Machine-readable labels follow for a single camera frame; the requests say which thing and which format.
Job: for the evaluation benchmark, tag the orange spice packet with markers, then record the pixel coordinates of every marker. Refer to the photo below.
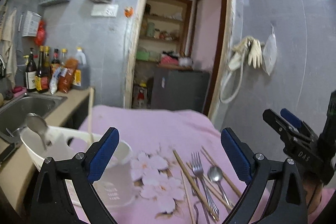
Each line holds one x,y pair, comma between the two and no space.
67,75

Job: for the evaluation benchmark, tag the red plastic bag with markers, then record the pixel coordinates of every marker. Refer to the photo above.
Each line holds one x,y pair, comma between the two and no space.
41,34

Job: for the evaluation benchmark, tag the dark grey cabinet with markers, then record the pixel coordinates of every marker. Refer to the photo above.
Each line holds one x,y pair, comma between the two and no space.
179,90

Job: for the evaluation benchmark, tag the beige hanging towel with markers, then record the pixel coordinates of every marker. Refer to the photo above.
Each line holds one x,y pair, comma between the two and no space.
8,48

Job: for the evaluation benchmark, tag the large oil jug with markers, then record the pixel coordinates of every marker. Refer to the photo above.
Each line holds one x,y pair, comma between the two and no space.
81,79

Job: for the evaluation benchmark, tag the white mesh bag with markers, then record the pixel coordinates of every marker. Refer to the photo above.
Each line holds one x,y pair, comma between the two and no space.
269,53

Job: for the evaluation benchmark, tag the dark soy sauce bottle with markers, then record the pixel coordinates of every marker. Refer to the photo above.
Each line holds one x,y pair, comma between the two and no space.
30,72

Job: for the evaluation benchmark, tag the white wall socket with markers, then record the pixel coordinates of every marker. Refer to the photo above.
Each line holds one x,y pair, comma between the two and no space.
104,10

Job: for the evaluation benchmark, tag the stainless steel sink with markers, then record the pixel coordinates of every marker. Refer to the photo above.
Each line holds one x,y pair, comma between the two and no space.
14,113

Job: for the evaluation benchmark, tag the pink floral table cloth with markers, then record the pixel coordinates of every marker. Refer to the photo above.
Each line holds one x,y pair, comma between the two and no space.
156,174

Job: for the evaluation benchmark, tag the white plastic utensil holder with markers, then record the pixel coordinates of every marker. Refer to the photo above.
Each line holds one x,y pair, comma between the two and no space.
115,187

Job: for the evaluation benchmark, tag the chrome sink faucet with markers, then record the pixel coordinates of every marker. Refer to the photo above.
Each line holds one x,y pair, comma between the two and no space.
2,68

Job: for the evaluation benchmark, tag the dark vinegar bottle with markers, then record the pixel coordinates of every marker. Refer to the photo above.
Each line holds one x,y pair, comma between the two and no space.
42,74

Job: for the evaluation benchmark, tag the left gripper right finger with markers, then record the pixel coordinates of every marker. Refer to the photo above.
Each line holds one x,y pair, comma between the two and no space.
286,203

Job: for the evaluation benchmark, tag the cream rubber gloves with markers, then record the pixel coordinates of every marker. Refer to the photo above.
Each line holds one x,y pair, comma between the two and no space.
252,48

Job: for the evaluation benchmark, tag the orange wall hook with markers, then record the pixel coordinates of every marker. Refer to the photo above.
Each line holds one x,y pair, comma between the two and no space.
128,12

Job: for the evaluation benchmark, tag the white box grater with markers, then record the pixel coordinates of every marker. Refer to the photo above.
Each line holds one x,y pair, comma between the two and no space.
31,24

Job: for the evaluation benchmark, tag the silver spoon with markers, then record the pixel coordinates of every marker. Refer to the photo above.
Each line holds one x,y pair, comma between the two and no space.
215,176

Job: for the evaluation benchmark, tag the wooden pantry shelf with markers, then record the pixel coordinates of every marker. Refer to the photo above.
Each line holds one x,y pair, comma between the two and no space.
164,30

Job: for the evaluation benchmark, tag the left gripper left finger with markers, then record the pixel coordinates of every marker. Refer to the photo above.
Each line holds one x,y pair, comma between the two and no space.
51,200

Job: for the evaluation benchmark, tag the silver fork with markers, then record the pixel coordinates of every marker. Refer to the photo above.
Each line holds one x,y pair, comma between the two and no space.
198,171

